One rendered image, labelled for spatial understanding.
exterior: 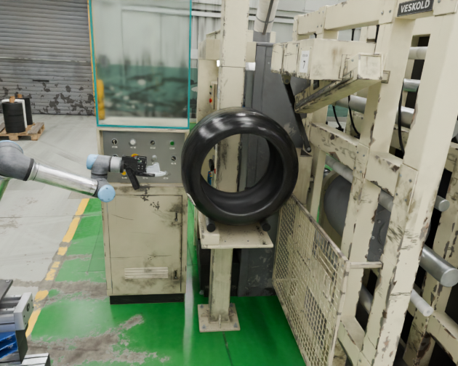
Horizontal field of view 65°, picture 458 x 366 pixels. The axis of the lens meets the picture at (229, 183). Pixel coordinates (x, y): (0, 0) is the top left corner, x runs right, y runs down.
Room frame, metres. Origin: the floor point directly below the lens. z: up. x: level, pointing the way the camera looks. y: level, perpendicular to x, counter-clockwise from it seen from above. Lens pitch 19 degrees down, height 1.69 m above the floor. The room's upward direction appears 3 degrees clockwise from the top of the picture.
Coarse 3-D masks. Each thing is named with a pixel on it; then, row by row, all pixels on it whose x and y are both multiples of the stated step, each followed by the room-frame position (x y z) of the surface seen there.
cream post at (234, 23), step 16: (224, 0) 1.99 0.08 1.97; (240, 0) 2.00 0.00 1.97; (224, 16) 1.99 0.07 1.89; (240, 16) 2.00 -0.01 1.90; (224, 32) 1.99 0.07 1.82; (240, 32) 2.00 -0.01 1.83; (224, 48) 1.99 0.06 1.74; (240, 48) 2.00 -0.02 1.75; (224, 64) 1.99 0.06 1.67; (240, 64) 2.00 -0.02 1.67; (224, 80) 1.99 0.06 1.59; (240, 80) 2.00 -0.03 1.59; (224, 96) 1.99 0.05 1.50; (240, 96) 2.00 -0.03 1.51; (224, 144) 1.99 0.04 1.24; (224, 160) 1.99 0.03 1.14; (224, 176) 1.99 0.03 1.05; (224, 256) 2.00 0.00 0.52; (224, 272) 2.00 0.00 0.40; (224, 288) 2.00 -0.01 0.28; (224, 304) 2.00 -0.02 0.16; (224, 320) 2.00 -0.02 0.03
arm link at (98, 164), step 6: (90, 156) 1.62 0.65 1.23; (96, 156) 1.62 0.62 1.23; (102, 156) 1.63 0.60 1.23; (108, 156) 1.64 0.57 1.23; (90, 162) 1.60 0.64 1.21; (96, 162) 1.60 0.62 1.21; (102, 162) 1.61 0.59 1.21; (108, 162) 1.62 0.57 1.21; (90, 168) 1.61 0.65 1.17; (96, 168) 1.60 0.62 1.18; (102, 168) 1.61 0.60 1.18; (108, 168) 1.61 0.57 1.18
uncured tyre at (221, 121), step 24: (216, 120) 1.65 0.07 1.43; (240, 120) 1.63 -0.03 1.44; (264, 120) 1.66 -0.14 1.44; (192, 144) 1.62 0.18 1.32; (216, 144) 1.60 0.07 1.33; (288, 144) 1.67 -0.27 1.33; (192, 168) 1.59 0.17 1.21; (288, 168) 1.65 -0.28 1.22; (192, 192) 1.60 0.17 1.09; (216, 192) 1.88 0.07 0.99; (240, 192) 1.91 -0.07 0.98; (264, 192) 1.90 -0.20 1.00; (288, 192) 1.66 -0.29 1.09; (216, 216) 1.61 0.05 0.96; (240, 216) 1.62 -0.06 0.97; (264, 216) 1.65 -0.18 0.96
